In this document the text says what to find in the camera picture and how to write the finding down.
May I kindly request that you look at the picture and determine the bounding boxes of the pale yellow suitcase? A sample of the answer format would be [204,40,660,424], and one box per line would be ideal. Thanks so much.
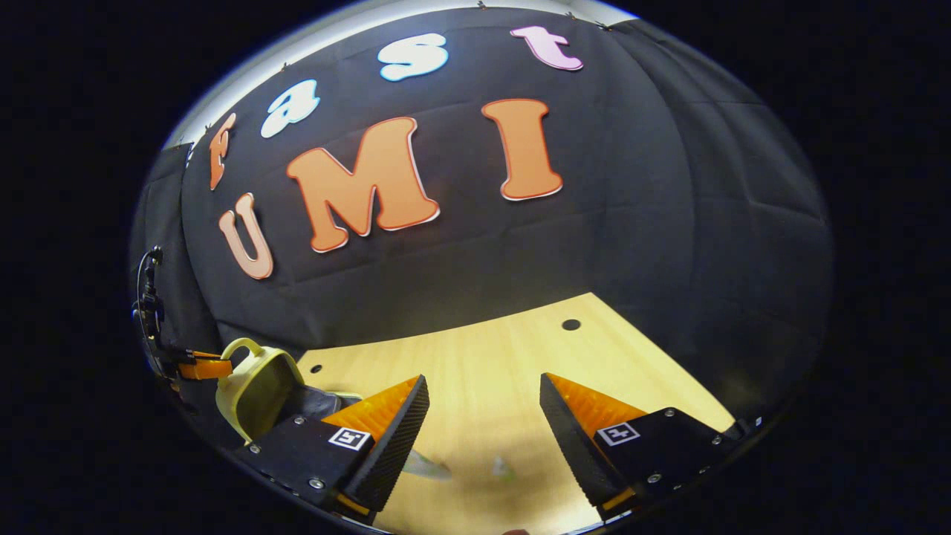
[215,338,365,444]

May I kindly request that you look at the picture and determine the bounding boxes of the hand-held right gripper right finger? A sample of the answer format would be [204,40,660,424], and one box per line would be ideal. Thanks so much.
[539,372,744,522]

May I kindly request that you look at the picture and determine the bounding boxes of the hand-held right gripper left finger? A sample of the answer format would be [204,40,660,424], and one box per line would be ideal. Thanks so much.
[234,374,430,527]

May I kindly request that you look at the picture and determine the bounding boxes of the large white green tube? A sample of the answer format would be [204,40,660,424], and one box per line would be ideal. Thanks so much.
[403,449,453,481]

